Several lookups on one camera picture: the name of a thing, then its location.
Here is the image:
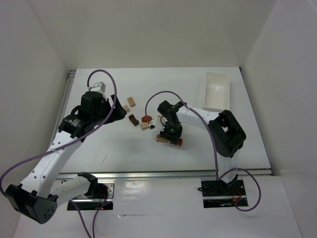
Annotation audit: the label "orange arch block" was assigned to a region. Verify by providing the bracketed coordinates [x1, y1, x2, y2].
[169, 138, 183, 146]

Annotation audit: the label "striped light wood block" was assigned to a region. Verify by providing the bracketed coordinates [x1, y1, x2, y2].
[156, 134, 169, 143]

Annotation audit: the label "dark brown notched block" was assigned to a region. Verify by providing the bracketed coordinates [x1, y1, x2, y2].
[128, 114, 139, 126]

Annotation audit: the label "long light wood block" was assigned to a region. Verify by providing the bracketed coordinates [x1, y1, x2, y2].
[140, 122, 151, 130]

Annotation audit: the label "white plastic bin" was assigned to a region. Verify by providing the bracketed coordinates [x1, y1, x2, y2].
[202, 72, 230, 112]

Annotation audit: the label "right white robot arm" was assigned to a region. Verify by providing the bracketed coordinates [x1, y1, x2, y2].
[158, 101, 246, 193]

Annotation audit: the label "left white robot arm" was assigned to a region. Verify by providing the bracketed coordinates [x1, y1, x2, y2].
[5, 91, 126, 224]

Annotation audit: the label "small light cube block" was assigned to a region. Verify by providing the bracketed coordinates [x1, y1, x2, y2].
[123, 105, 130, 113]

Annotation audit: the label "light wood block far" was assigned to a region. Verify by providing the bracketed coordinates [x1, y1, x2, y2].
[127, 97, 136, 107]

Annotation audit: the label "reddish brown wedge block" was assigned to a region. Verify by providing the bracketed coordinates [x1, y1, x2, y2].
[141, 115, 152, 123]

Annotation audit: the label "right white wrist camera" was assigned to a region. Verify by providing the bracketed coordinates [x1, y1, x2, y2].
[148, 118, 162, 130]

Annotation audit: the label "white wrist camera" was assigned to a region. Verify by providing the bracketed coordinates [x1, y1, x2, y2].
[148, 118, 162, 130]
[90, 82, 106, 94]

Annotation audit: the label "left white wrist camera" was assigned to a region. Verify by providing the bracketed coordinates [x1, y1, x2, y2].
[90, 82, 106, 94]

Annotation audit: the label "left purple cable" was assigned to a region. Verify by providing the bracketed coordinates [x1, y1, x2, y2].
[0, 69, 117, 238]

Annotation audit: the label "aluminium left rail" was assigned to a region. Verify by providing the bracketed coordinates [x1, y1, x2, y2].
[49, 70, 76, 145]

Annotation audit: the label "aluminium rail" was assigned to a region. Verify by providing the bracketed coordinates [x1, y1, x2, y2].
[56, 169, 273, 180]
[49, 70, 76, 145]

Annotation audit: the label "aluminium front rail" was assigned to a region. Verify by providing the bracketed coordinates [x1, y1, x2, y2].
[56, 169, 273, 180]

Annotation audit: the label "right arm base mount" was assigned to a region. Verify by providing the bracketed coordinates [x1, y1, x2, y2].
[197, 179, 248, 208]

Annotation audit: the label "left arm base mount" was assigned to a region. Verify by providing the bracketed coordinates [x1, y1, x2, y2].
[72, 180, 115, 211]

